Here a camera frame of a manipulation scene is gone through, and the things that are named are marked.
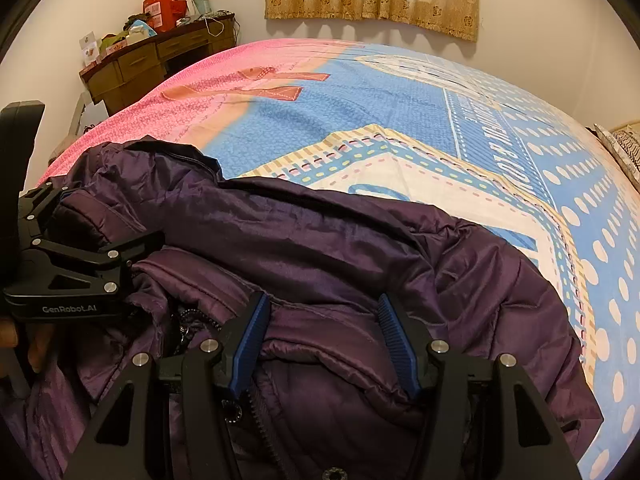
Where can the beige floral curtain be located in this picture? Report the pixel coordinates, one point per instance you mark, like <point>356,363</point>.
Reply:
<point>400,0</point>

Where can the patterned pillow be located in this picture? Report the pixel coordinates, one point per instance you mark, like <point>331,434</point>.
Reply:
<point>625,147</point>

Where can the green cloth bundle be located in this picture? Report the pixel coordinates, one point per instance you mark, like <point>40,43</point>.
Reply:
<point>115,41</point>

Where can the person's left hand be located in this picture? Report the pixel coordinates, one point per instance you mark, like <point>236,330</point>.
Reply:
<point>41,345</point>

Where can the grey metal frame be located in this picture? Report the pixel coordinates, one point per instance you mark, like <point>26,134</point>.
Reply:
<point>76,115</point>

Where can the red gift box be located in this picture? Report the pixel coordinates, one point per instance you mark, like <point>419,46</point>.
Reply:
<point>162,7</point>

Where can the purple padded jacket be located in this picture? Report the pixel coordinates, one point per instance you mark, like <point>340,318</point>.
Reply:
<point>325,260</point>

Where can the brown wooden desk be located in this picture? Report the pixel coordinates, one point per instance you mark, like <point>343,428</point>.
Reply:
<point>125,70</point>

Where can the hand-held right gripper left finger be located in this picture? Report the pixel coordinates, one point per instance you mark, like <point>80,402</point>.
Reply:
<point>250,340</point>

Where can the bed with printed sheet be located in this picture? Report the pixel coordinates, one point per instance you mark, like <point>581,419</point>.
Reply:
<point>400,110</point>

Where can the white paper bag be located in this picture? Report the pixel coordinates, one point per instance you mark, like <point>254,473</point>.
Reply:
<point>96,114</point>

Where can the white picture box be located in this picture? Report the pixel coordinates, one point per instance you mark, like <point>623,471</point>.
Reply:
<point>90,47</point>

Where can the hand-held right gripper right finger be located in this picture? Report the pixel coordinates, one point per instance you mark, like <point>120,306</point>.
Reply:
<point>397,345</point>

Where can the white gift bag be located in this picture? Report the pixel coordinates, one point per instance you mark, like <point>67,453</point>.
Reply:
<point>199,4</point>

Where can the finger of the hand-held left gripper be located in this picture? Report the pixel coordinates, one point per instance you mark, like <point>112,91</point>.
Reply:
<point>85,260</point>
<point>37,210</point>

